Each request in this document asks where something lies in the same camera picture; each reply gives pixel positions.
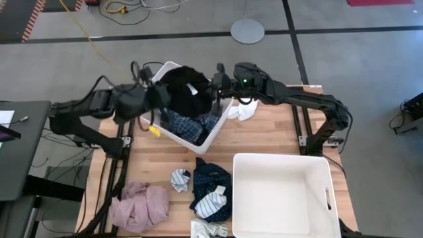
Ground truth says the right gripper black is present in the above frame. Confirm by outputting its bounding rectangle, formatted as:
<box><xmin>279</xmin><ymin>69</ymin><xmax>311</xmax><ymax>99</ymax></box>
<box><xmin>211</xmin><ymin>63</ymin><xmax>235</xmax><ymax>117</ymax></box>

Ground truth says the black garment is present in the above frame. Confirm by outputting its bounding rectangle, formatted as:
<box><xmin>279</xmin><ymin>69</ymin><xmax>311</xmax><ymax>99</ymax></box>
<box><xmin>158</xmin><ymin>65</ymin><xmax>214</xmax><ymax>119</ymax></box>

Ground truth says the blue plaid garment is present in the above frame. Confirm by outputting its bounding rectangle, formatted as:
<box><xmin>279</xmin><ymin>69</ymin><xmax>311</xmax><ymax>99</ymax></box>
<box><xmin>158</xmin><ymin>108</ymin><xmax>221</xmax><ymax>146</ymax></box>

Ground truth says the small white plastic bin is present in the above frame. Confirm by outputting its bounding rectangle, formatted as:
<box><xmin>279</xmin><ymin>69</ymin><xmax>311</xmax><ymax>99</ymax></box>
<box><xmin>138</xmin><ymin>61</ymin><xmax>235</xmax><ymax>155</ymax></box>

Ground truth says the white blue-striped sock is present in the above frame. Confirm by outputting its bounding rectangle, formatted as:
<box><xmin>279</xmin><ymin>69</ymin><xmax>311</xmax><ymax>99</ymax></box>
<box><xmin>194</xmin><ymin>190</ymin><xmax>228</xmax><ymax>219</ymax></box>
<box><xmin>170</xmin><ymin>168</ymin><xmax>192</xmax><ymax>193</ymax></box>

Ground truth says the navy dotted garment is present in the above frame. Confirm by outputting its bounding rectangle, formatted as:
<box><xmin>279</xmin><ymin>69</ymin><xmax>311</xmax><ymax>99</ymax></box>
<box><xmin>189</xmin><ymin>157</ymin><xmax>233</xmax><ymax>223</ymax></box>

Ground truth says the pink garment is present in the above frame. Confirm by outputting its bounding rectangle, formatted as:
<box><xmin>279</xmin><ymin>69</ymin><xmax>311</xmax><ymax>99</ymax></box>
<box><xmin>108</xmin><ymin>180</ymin><xmax>170</xmax><ymax>234</ymax></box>

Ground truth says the grey round lamp base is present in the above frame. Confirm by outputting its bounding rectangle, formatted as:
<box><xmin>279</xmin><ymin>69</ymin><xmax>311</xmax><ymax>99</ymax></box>
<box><xmin>230</xmin><ymin>0</ymin><xmax>266</xmax><ymax>45</ymax></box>

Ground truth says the large white plastic bin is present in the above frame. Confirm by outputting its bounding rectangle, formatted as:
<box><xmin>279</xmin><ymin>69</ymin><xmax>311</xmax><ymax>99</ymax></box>
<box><xmin>232</xmin><ymin>152</ymin><xmax>342</xmax><ymax>238</ymax></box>

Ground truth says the black hazard-striped mat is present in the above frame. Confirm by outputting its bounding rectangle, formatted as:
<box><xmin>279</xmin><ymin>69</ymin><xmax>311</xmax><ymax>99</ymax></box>
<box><xmin>42</xmin><ymin>0</ymin><xmax>83</xmax><ymax>13</ymax></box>
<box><xmin>0</xmin><ymin>0</ymin><xmax>47</xmax><ymax>44</ymax></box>

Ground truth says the black desk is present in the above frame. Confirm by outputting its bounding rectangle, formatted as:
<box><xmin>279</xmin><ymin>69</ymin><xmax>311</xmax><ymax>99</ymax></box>
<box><xmin>0</xmin><ymin>100</ymin><xmax>85</xmax><ymax>203</ymax></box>

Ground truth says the dark tablet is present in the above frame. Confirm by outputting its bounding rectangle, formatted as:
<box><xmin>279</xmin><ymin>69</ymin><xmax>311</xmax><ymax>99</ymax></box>
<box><xmin>0</xmin><ymin>124</ymin><xmax>22</xmax><ymax>143</ymax></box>

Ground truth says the white paper sheet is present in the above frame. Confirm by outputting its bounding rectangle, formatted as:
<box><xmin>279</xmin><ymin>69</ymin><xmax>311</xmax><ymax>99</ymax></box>
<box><xmin>0</xmin><ymin>110</ymin><xmax>16</xmax><ymax>133</ymax></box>

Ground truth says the red floor mat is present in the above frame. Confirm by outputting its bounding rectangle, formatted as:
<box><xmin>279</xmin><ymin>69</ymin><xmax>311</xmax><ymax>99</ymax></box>
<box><xmin>346</xmin><ymin>0</ymin><xmax>416</xmax><ymax>7</ymax></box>

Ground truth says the grey cabinet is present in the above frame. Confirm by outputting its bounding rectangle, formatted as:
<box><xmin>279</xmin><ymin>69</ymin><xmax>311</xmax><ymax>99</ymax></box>
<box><xmin>0</xmin><ymin>194</ymin><xmax>40</xmax><ymax>238</ymax></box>

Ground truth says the black equipment box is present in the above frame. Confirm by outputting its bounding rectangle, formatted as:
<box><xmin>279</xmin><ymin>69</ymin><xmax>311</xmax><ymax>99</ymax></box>
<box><xmin>389</xmin><ymin>92</ymin><xmax>423</xmax><ymax>136</ymax></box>

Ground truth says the coiled yellow cable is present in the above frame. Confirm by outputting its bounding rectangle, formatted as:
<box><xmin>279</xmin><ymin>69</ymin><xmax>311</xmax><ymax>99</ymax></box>
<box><xmin>102</xmin><ymin>0</ymin><xmax>129</xmax><ymax>15</ymax></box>

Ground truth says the long yellow cable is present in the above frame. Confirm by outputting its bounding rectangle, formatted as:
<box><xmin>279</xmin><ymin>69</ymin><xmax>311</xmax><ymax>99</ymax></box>
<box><xmin>58</xmin><ymin>0</ymin><xmax>128</xmax><ymax>82</ymax></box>

